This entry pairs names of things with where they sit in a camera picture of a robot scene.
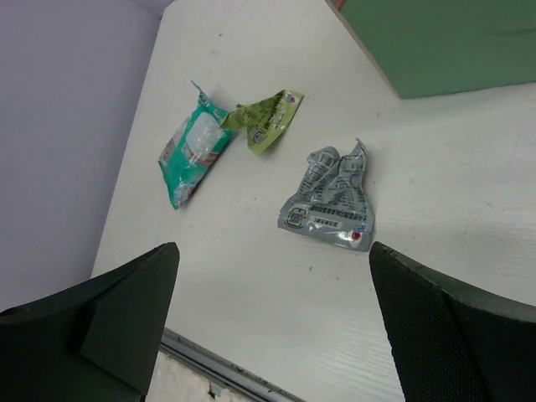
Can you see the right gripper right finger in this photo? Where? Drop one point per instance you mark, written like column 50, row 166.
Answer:
column 452, row 341

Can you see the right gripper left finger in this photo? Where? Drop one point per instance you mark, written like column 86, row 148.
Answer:
column 96, row 341

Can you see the green paper bag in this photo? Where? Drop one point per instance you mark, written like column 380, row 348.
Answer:
column 427, row 48

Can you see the silver foil wrapper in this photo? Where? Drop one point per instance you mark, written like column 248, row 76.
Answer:
column 330, row 204

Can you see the teal snack packet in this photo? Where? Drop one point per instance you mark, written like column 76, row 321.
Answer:
column 193, row 149

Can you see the small green wrapper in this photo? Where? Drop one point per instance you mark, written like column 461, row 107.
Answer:
column 266, row 120

